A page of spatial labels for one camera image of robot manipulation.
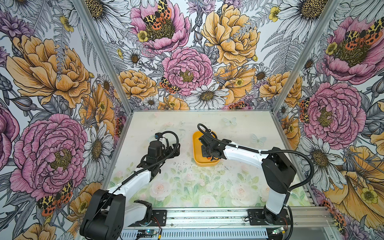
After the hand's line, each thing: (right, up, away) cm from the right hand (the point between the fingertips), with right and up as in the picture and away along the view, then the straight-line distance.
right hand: (207, 152), depth 91 cm
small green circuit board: (-30, -34, -21) cm, 49 cm away
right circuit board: (+31, -33, -20) cm, 50 cm away
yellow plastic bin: (-5, -4, -1) cm, 7 cm away
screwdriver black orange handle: (0, -2, -4) cm, 5 cm away
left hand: (-20, +2, -3) cm, 20 cm away
